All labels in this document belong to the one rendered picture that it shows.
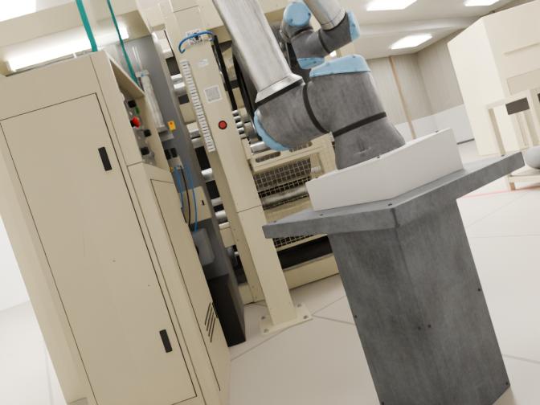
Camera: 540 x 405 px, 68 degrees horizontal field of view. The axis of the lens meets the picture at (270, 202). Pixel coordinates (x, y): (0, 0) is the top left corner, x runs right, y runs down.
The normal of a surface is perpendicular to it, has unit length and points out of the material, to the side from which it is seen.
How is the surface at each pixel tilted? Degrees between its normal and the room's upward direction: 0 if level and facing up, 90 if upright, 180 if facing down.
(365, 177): 90
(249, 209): 90
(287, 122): 101
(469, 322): 90
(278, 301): 90
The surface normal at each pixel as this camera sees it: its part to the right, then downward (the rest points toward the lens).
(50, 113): 0.08, 0.02
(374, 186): -0.81, 0.28
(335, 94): -0.48, 0.24
